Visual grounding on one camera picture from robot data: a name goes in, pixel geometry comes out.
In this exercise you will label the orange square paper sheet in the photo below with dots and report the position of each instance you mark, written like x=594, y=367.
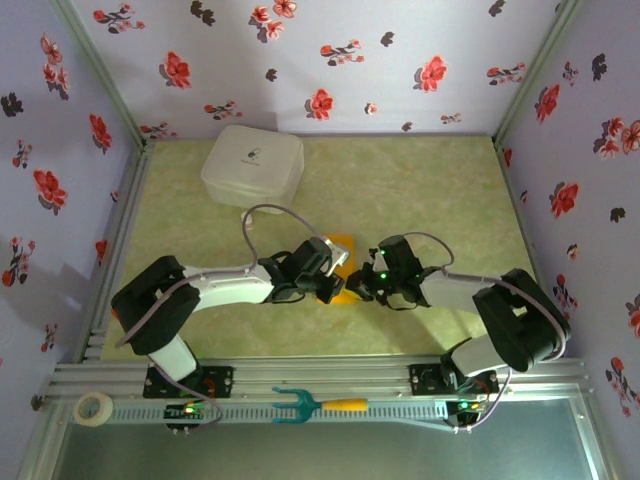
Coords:
x=342, y=240

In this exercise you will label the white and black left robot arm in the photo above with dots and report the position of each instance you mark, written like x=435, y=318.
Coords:
x=225, y=287

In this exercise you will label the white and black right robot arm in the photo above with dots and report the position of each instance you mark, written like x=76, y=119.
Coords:
x=450, y=290

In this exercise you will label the white plastic lidded box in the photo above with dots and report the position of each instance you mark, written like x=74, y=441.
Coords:
x=250, y=165

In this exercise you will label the white tape roll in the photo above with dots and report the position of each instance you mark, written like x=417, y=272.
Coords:
x=92, y=410

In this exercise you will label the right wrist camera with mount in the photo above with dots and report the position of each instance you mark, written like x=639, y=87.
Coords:
x=374, y=255

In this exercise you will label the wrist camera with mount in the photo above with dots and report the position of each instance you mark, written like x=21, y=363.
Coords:
x=374, y=255
x=337, y=252

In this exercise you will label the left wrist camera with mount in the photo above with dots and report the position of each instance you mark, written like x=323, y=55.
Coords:
x=337, y=252

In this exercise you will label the aluminium mounting rail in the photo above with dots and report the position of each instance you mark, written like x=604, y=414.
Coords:
x=320, y=375

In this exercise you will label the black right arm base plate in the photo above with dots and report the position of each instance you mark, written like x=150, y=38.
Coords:
x=422, y=380

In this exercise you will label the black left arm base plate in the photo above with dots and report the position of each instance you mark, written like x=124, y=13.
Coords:
x=220, y=380

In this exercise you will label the aluminium side rail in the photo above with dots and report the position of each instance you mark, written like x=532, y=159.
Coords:
x=136, y=190
x=513, y=190

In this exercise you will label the aluminium corner post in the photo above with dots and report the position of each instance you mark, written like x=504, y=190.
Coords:
x=540, y=65
x=95, y=65

